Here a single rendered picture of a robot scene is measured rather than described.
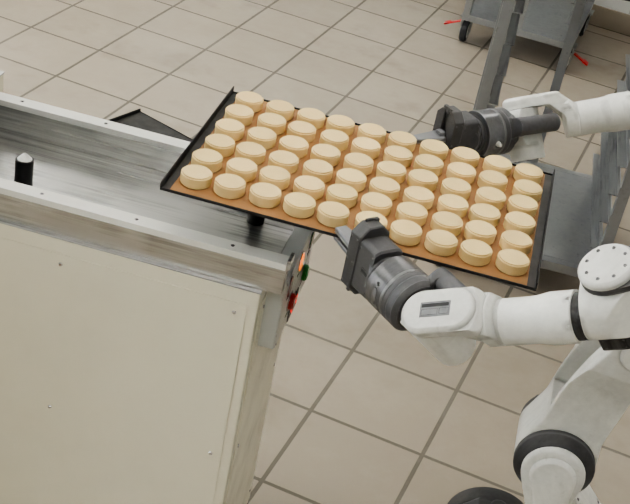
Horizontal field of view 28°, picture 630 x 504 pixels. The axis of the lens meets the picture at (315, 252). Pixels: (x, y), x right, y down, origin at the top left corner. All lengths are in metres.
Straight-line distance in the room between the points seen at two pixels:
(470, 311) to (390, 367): 1.69
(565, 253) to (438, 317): 2.11
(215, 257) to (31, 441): 0.57
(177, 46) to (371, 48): 0.84
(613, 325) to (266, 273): 0.62
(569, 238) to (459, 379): 0.71
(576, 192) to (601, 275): 2.53
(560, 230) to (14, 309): 2.11
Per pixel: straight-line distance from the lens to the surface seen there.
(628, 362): 2.10
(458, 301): 1.70
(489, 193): 2.10
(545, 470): 2.23
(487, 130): 2.30
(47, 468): 2.42
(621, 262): 1.64
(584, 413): 2.21
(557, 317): 1.66
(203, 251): 2.03
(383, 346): 3.43
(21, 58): 4.72
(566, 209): 4.04
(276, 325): 2.12
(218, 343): 2.11
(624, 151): 3.67
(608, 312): 1.64
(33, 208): 2.11
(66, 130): 2.37
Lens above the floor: 1.98
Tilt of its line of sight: 32 degrees down
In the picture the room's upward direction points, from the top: 11 degrees clockwise
